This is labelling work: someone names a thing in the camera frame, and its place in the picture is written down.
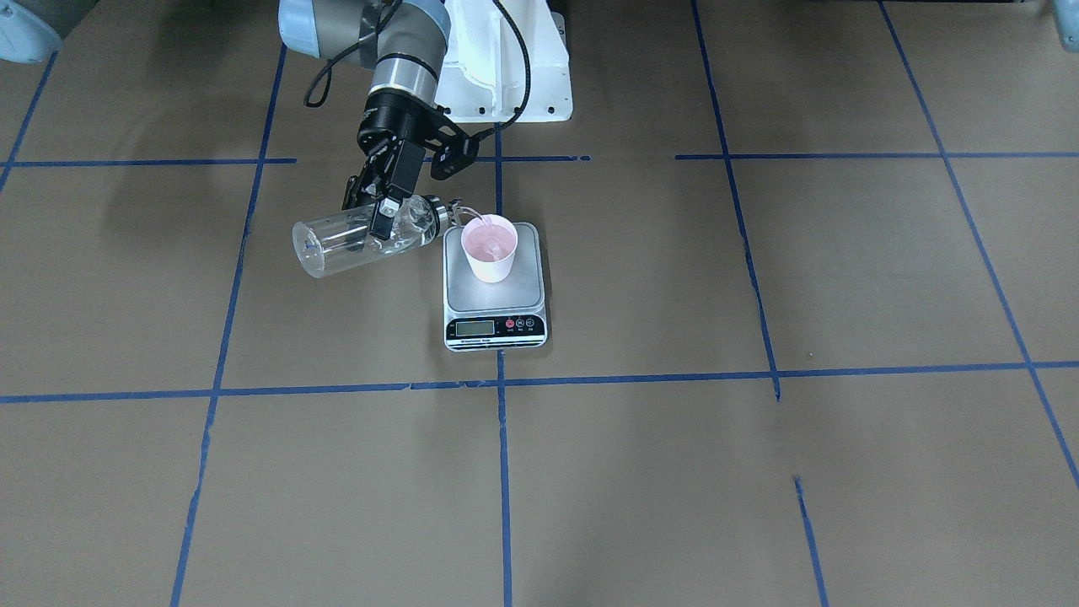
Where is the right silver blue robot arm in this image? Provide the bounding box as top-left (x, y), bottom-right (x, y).
top-left (1, 1), bottom-right (62, 64)

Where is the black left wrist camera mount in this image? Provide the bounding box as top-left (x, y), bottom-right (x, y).
top-left (429, 114), bottom-right (481, 181)

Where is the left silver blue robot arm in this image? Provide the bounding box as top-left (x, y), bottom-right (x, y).
top-left (278, 1), bottom-right (459, 239)

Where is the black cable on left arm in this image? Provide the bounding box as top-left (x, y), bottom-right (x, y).
top-left (303, 0), bottom-right (532, 142)

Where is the clear glass sauce dispenser bottle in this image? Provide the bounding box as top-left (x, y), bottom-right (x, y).
top-left (292, 195), bottom-right (480, 279)

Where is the silver digital kitchen scale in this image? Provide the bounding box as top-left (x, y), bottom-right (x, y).
top-left (443, 222), bottom-right (550, 351)

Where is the white camera pole with base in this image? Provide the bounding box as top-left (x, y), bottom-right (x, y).
top-left (435, 1), bottom-right (574, 123)

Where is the pink plastic cup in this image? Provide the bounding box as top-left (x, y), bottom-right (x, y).
top-left (461, 213), bottom-right (518, 284)

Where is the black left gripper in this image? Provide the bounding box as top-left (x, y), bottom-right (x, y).
top-left (342, 91), bottom-right (448, 239)

